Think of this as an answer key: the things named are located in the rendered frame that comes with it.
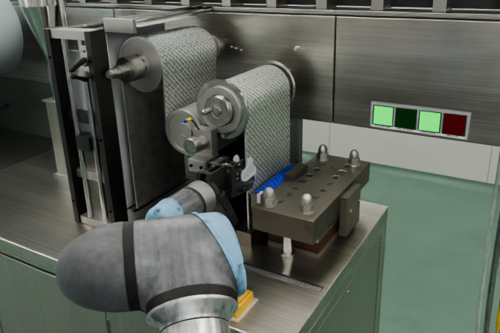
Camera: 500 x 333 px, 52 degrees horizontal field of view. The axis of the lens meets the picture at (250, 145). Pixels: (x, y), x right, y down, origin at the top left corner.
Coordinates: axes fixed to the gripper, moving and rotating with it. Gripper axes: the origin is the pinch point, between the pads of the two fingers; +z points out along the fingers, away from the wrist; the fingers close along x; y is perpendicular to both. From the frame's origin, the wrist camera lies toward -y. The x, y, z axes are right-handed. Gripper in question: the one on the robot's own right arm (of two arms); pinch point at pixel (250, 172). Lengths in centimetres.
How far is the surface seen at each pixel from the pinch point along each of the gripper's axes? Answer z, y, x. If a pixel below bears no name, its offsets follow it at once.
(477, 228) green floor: 204, -109, -37
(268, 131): 9.3, 7.7, -0.3
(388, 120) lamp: 29.4, 8.6, -25.6
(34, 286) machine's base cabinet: -29, -34, 54
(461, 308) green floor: 121, -109, -41
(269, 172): 9.4, -3.6, -0.2
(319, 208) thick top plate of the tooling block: 0.2, -5.9, -18.6
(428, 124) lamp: 29.4, 8.9, -35.9
